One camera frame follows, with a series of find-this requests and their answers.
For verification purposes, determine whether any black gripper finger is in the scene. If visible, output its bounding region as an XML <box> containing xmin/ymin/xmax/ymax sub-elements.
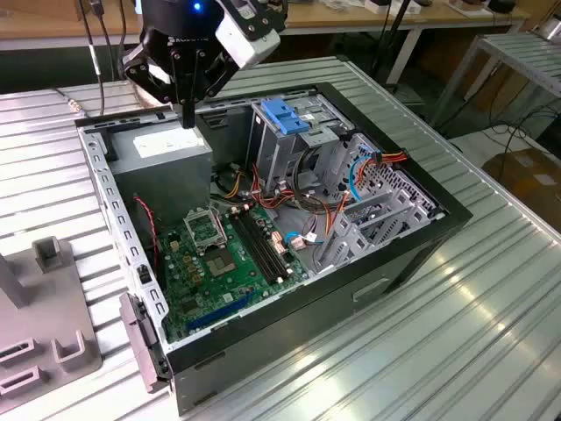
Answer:
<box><xmin>120</xmin><ymin>42</ymin><xmax>190</xmax><ymax>129</ymax></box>
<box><xmin>188</xmin><ymin>49</ymin><xmax>238</xmax><ymax>130</ymax></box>

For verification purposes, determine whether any orange red yellow power wire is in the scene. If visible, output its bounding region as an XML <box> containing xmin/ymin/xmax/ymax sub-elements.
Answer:
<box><xmin>250</xmin><ymin>147</ymin><xmax>409</xmax><ymax>249</ymax></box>

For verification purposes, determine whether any metal disk bay cage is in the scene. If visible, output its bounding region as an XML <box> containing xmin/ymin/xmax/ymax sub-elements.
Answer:
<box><xmin>313</xmin><ymin>133</ymin><xmax>444</xmax><ymax>273</ymax></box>

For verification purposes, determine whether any blue plastic drive latch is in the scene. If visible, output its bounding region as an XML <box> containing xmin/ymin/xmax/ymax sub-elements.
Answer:
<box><xmin>260</xmin><ymin>99</ymin><xmax>310</xmax><ymax>136</ymax></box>

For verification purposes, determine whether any metal optical drive cage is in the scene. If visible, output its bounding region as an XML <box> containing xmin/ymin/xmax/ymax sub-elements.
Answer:
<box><xmin>245</xmin><ymin>94</ymin><xmax>354</xmax><ymax>196</ymax></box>

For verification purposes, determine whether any grey power supply unit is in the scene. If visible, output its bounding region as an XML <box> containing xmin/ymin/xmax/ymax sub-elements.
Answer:
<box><xmin>107</xmin><ymin>118</ymin><xmax>215</xmax><ymax>225</ymax></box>

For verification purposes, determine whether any wooden desk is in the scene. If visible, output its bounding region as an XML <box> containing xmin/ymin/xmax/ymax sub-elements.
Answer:
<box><xmin>0</xmin><ymin>0</ymin><xmax>531</xmax><ymax>84</ymax></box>

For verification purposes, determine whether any metal socket cover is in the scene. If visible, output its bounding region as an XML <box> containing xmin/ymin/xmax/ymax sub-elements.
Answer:
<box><xmin>182</xmin><ymin>208</ymin><xmax>230</xmax><ymax>256</ymax></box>

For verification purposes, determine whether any black RAM slot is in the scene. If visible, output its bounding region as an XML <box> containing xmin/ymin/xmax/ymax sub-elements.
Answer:
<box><xmin>247</xmin><ymin>205</ymin><xmax>295</xmax><ymax>277</ymax></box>
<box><xmin>235</xmin><ymin>209</ymin><xmax>284</xmax><ymax>284</ymax></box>
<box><xmin>241</xmin><ymin>207</ymin><xmax>289</xmax><ymax>281</ymax></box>
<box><xmin>230</xmin><ymin>210</ymin><xmax>278</xmax><ymax>286</ymax></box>

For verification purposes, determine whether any CPU socket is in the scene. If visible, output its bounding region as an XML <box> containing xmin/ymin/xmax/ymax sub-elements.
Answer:
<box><xmin>204</xmin><ymin>247</ymin><xmax>241</xmax><ymax>280</ymax></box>

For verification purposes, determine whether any green motherboard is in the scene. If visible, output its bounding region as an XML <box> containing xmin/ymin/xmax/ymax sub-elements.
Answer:
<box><xmin>155</xmin><ymin>202</ymin><xmax>313</xmax><ymax>344</ymax></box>

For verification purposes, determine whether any blue expansion slot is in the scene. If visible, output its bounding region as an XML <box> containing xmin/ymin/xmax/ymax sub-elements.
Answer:
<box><xmin>187</xmin><ymin>289</ymin><xmax>258</xmax><ymax>332</ymax></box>

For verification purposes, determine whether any grey parts rack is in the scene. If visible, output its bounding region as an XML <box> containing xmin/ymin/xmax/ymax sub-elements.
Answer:
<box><xmin>0</xmin><ymin>235</ymin><xmax>103</xmax><ymax>401</ymax></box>

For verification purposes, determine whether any black PC case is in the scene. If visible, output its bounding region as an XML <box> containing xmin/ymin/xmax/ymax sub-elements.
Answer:
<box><xmin>73</xmin><ymin>81</ymin><xmax>474</xmax><ymax>417</ymax></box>

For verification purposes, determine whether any grey-blue plastic case latch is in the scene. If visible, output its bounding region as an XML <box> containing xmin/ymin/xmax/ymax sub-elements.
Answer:
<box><xmin>118</xmin><ymin>292</ymin><xmax>171</xmax><ymax>395</ymax></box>

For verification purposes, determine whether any metal slat side table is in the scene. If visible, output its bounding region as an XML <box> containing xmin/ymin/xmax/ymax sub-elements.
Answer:
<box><xmin>431</xmin><ymin>32</ymin><xmax>561</xmax><ymax>128</ymax></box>

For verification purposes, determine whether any large brown cardboard box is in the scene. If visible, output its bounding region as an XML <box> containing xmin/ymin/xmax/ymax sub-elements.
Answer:
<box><xmin>481</xmin><ymin>146</ymin><xmax>561</xmax><ymax>220</ymax></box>

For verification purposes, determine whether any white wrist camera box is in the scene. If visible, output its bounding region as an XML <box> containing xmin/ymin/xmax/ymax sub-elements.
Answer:
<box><xmin>214</xmin><ymin>7</ymin><xmax>281</xmax><ymax>70</ymax></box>

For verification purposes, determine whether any black hanging cable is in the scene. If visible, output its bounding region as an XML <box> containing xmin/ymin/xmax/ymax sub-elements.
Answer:
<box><xmin>77</xmin><ymin>0</ymin><xmax>107</xmax><ymax>119</ymax></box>

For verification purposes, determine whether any black camera bracket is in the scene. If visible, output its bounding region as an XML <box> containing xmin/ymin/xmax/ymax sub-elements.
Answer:
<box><xmin>218</xmin><ymin>0</ymin><xmax>289</xmax><ymax>37</ymax></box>

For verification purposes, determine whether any grey cable with plug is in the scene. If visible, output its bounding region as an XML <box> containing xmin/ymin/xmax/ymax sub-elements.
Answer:
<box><xmin>54</xmin><ymin>87</ymin><xmax>89</xmax><ymax>118</ymax></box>

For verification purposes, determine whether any yellow black wire bundle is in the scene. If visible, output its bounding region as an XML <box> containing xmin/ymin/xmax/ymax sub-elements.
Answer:
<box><xmin>217</xmin><ymin>168</ymin><xmax>247</xmax><ymax>199</ymax></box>

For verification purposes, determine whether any black cable bundle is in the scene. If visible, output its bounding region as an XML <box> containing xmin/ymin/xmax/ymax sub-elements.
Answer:
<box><xmin>292</xmin><ymin>146</ymin><xmax>338</xmax><ymax>211</ymax></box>

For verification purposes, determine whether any red black twisted wire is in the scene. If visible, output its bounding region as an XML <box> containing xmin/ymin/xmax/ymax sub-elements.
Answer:
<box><xmin>132</xmin><ymin>196</ymin><xmax>160</xmax><ymax>269</ymax></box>

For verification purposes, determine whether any long blue data wire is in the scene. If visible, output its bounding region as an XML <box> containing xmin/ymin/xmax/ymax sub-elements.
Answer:
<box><xmin>347</xmin><ymin>153</ymin><xmax>379</xmax><ymax>203</ymax></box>

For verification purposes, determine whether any short blue wire white label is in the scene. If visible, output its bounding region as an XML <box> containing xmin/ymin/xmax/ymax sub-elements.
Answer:
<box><xmin>282</xmin><ymin>231</ymin><xmax>326</xmax><ymax>252</ymax></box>

